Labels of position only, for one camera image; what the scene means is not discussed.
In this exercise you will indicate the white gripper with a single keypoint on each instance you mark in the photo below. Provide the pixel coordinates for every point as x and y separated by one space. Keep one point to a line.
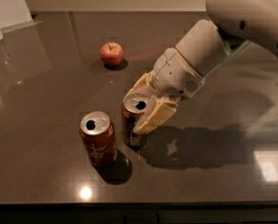
175 73

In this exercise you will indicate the orange soda can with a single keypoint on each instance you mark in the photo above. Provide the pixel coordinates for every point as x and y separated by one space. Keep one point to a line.
133 108

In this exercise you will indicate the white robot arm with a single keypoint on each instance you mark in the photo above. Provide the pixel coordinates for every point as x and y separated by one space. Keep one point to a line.
231 27

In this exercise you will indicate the red coke can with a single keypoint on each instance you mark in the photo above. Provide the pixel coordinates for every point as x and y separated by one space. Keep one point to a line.
98 135

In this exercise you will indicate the red apple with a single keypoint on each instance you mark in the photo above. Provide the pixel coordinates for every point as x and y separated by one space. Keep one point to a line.
111 54

